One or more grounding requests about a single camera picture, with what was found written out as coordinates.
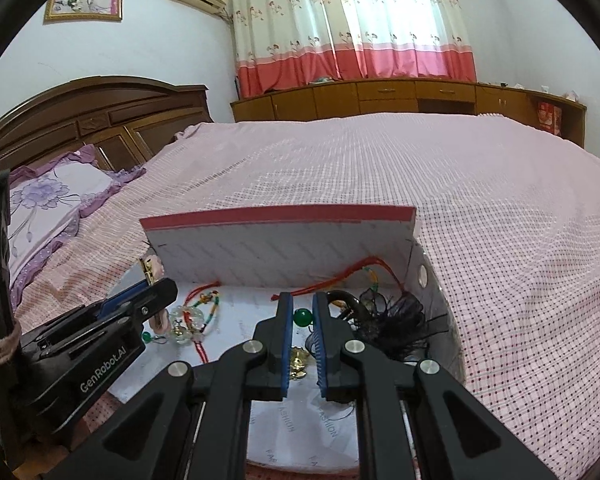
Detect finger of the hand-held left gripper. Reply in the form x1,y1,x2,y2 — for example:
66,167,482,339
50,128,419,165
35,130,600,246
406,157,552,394
94,277,179,335
97,278,154,318

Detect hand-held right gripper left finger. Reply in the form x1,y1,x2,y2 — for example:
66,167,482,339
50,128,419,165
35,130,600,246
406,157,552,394
45,292,295,480

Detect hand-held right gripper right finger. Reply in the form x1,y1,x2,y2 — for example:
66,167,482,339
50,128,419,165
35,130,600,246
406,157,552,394
312,291,558,480

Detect gold earring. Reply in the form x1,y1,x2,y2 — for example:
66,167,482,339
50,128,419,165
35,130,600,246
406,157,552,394
286,346,312,382

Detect pale bead bracelet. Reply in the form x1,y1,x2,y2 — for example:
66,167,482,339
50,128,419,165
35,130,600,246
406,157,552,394
168,304,207,347

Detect black mesh hair accessory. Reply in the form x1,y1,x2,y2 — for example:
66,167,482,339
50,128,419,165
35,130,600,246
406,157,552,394
305,287,452,367

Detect red cardboard box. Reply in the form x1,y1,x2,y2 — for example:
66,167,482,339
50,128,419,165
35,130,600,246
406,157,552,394
107,205,469,476

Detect person's left hand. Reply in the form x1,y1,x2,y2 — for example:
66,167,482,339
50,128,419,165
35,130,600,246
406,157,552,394
0,321,22,375

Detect purple floral pillow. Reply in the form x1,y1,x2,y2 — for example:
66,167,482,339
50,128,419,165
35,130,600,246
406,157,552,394
7,144,149,307

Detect dark wooden headboard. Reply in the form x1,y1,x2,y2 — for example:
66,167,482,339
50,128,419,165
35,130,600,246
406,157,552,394
0,75,216,177

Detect pink checked bedspread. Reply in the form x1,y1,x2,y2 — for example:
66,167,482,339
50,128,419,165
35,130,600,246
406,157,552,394
12,111,600,480

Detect low wooden cabinet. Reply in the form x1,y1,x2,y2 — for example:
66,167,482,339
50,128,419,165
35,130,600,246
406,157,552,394
230,77,589,149

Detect cream and pink curtain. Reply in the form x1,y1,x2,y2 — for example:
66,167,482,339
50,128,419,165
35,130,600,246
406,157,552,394
230,0,342,99
336,0,479,82

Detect red gift box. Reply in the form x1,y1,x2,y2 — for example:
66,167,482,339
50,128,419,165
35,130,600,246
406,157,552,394
537,100,564,135

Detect red string bracelet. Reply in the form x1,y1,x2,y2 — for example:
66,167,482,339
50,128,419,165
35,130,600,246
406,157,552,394
271,255,412,302
181,281,227,367

